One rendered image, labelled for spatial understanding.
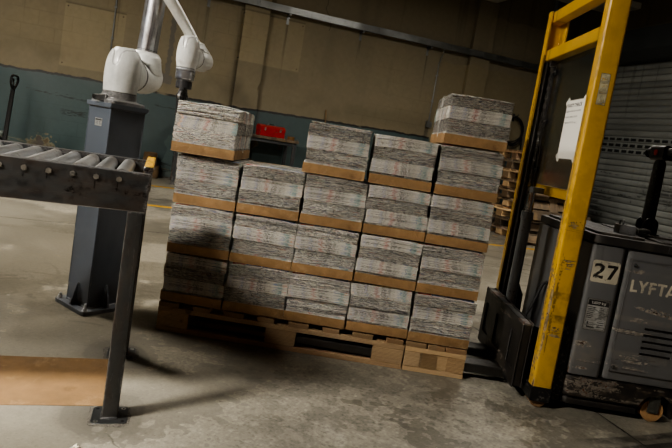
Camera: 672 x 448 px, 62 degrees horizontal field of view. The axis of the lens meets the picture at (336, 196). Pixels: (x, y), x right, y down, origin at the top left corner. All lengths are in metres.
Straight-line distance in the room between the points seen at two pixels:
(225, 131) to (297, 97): 6.88
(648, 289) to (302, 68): 7.47
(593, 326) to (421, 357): 0.76
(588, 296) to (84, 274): 2.31
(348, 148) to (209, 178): 0.64
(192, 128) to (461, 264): 1.36
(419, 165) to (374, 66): 7.32
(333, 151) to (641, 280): 1.44
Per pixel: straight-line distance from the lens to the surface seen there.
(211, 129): 2.58
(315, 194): 2.55
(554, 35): 3.33
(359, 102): 9.70
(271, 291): 2.65
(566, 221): 2.55
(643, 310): 2.81
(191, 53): 2.80
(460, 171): 2.59
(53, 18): 9.38
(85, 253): 2.96
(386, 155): 2.55
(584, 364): 2.78
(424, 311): 2.68
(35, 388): 2.27
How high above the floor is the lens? 1.00
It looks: 5 degrees down
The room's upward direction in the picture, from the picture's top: 9 degrees clockwise
